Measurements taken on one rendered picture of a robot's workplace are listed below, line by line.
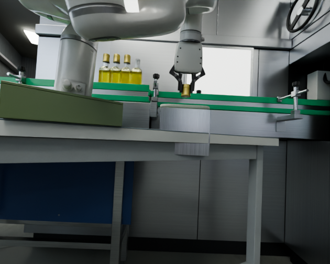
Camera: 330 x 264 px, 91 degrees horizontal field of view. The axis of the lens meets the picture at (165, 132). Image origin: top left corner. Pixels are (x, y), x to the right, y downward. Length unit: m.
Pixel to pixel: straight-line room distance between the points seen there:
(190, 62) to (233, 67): 0.58
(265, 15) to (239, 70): 0.42
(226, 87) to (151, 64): 0.49
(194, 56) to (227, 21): 0.73
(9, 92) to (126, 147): 0.27
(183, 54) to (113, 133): 0.37
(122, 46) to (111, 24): 0.88
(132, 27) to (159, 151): 0.35
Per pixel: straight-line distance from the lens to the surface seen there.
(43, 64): 1.35
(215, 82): 1.10
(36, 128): 0.44
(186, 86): 0.62
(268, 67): 1.31
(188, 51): 0.63
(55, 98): 0.42
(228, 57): 1.19
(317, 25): 1.32
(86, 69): 0.52
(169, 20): 0.33
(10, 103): 0.44
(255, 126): 0.94
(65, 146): 0.48
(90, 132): 0.43
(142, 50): 1.14
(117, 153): 0.48
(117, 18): 0.29
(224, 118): 0.88
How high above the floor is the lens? 0.73
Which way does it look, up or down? 2 degrees up
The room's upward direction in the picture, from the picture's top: 3 degrees clockwise
